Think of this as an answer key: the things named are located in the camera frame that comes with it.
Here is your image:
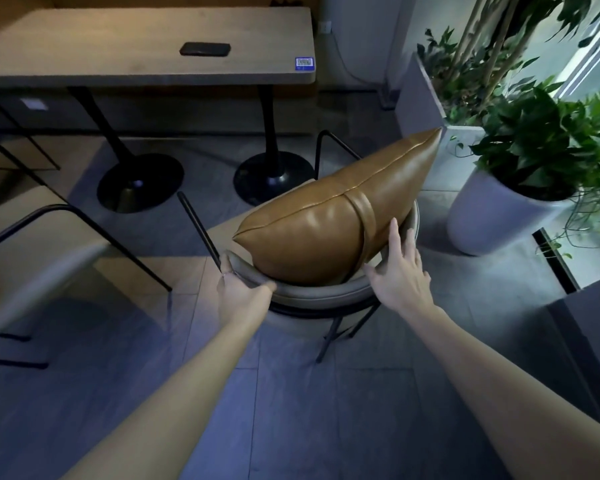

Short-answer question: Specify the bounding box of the round grey plant pot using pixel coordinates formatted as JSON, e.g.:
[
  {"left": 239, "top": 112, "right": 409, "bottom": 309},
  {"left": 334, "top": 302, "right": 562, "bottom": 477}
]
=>
[{"left": 446, "top": 166, "right": 577, "bottom": 257}]

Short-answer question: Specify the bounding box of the brown leather cushion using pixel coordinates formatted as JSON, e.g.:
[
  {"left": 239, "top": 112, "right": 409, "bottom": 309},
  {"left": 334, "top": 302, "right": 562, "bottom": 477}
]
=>
[{"left": 232, "top": 127, "right": 444, "bottom": 288}]

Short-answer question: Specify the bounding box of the beige chair with black frame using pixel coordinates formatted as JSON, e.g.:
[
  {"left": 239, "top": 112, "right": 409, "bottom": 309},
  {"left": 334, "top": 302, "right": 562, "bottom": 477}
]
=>
[{"left": 0, "top": 139, "right": 174, "bottom": 371}]

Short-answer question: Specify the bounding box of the person's right forearm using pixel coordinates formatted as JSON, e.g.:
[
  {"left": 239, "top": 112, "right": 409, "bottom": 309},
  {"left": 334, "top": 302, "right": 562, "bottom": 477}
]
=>
[{"left": 404, "top": 304, "right": 600, "bottom": 480}]

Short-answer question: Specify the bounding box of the black floor track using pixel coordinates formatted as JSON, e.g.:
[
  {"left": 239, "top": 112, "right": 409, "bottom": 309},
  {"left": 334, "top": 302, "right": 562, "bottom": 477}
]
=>
[{"left": 532, "top": 227, "right": 581, "bottom": 295}]

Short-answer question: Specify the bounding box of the grey chair with black frame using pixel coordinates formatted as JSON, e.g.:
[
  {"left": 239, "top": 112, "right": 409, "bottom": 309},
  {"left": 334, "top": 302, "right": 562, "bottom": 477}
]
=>
[{"left": 177, "top": 130, "right": 422, "bottom": 365}]

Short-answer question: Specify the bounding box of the green pothos plant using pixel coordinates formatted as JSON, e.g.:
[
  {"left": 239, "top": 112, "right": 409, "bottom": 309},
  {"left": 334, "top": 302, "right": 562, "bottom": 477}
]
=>
[{"left": 450, "top": 77, "right": 600, "bottom": 260}]

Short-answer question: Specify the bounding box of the tall bamboo-like plant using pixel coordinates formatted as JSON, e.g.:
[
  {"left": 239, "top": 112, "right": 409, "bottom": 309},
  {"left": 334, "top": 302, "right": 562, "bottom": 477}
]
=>
[{"left": 416, "top": 0, "right": 600, "bottom": 126}]

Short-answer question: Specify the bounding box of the black phone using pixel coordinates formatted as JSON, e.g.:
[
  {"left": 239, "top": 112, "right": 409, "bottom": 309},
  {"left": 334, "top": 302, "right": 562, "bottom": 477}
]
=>
[{"left": 179, "top": 42, "right": 232, "bottom": 58}]

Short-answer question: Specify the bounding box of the wooden table with black pedestals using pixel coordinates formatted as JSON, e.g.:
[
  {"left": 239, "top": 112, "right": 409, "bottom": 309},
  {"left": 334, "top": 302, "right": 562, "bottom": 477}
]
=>
[{"left": 0, "top": 7, "right": 317, "bottom": 214}]

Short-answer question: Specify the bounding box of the white rectangular planter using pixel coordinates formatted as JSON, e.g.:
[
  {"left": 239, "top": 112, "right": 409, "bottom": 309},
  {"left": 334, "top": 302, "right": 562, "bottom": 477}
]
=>
[{"left": 396, "top": 51, "right": 487, "bottom": 193}]

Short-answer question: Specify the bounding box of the person's left forearm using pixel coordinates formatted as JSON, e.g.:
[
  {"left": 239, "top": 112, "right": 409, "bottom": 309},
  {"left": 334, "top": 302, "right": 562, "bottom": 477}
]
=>
[{"left": 60, "top": 309, "right": 272, "bottom": 480}]

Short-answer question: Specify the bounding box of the grey cabinet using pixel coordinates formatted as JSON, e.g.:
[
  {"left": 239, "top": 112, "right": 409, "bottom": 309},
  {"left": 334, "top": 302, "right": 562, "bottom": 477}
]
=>
[{"left": 546, "top": 285, "right": 600, "bottom": 438}]

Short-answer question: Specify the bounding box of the dark cable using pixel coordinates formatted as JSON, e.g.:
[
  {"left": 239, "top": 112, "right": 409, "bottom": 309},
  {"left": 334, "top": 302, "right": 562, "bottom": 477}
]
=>
[{"left": 329, "top": 31, "right": 397, "bottom": 111}]

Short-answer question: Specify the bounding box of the person's left hand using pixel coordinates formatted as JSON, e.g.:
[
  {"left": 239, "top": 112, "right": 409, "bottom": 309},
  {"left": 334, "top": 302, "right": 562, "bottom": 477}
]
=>
[{"left": 217, "top": 253, "right": 279, "bottom": 324}]

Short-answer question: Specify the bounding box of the person's right hand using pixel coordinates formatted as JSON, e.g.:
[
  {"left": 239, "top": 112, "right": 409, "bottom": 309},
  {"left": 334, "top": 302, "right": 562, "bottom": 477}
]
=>
[{"left": 362, "top": 218, "right": 437, "bottom": 318}]

